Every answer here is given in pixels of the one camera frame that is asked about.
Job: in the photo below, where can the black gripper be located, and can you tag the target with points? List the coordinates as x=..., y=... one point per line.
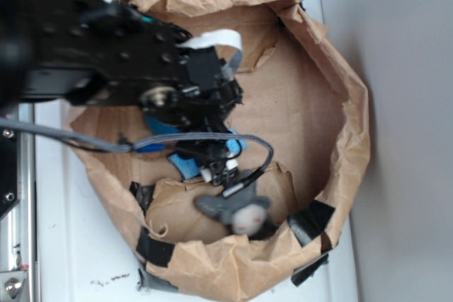
x=200, y=102

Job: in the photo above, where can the light blue sponge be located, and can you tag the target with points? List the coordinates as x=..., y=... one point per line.
x=188, y=167

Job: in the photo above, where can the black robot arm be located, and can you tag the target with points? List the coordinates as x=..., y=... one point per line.
x=95, y=53

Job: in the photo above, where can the grey plush toy animal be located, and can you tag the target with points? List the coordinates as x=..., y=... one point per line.
x=244, y=213

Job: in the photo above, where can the brown paper-lined box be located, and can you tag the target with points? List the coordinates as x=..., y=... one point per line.
x=302, y=97

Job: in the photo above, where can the black mounting plate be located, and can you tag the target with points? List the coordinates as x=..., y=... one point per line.
x=9, y=171

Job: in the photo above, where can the aluminium frame rail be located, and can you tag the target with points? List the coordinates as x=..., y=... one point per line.
x=19, y=280

